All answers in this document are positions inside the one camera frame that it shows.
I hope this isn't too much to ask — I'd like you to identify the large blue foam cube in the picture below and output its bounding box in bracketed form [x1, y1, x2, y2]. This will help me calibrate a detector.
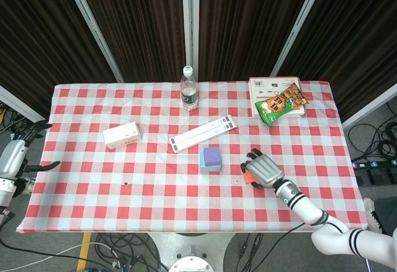
[199, 147, 224, 174]

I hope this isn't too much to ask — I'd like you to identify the purple foam cube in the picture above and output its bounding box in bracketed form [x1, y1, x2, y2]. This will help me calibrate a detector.
[203, 147, 221, 168]

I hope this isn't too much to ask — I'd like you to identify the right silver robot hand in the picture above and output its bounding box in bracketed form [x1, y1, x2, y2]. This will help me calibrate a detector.
[241, 148, 285, 190]

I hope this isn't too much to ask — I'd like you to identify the white floor cable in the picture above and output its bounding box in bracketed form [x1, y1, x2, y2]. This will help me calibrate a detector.
[46, 241, 125, 272]

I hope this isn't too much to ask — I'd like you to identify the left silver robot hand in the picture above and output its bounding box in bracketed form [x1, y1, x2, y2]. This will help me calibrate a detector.
[0, 120, 61, 180]

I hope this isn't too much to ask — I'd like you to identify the flat white cardboard box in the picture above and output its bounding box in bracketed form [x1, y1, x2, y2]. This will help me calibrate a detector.
[248, 76, 307, 118]

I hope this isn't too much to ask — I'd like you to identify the dark brown curtain panel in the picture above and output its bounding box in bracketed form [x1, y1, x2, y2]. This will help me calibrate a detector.
[0, 0, 118, 121]
[198, 0, 317, 82]
[75, 0, 187, 83]
[278, 0, 397, 121]

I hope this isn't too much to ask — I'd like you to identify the white folding laptop stand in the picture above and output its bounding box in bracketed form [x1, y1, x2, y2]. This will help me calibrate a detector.
[168, 114, 239, 154]

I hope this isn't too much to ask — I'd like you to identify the green snack bag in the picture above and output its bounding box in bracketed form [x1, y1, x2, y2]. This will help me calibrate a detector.
[254, 82, 310, 127]

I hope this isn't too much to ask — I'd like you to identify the clear plastic water bottle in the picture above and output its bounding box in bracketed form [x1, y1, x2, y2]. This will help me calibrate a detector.
[180, 65, 199, 112]

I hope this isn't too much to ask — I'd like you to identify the small white carton box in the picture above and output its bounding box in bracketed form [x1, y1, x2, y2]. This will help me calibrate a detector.
[102, 121, 143, 150]

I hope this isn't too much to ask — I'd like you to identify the white sneaker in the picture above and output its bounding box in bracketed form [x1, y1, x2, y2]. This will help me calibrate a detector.
[362, 197, 387, 234]

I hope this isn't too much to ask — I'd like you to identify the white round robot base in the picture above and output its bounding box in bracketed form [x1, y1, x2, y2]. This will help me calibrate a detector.
[148, 231, 238, 272]

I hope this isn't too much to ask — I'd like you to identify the black floor cable bundle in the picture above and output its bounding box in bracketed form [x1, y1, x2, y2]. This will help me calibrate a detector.
[347, 101, 397, 165]

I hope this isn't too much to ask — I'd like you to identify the white metal frame post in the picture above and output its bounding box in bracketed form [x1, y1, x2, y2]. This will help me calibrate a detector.
[181, 0, 200, 82]
[269, 0, 330, 77]
[60, 0, 125, 83]

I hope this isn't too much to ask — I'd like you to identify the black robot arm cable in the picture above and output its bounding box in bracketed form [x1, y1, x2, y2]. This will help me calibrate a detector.
[269, 210, 330, 248]

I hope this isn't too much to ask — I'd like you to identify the white metal frame bar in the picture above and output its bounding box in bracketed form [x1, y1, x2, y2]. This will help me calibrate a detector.
[341, 82, 397, 130]
[0, 84, 48, 124]

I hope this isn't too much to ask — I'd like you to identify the red white checkered tablecloth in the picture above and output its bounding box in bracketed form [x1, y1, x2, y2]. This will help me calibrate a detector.
[16, 80, 370, 234]

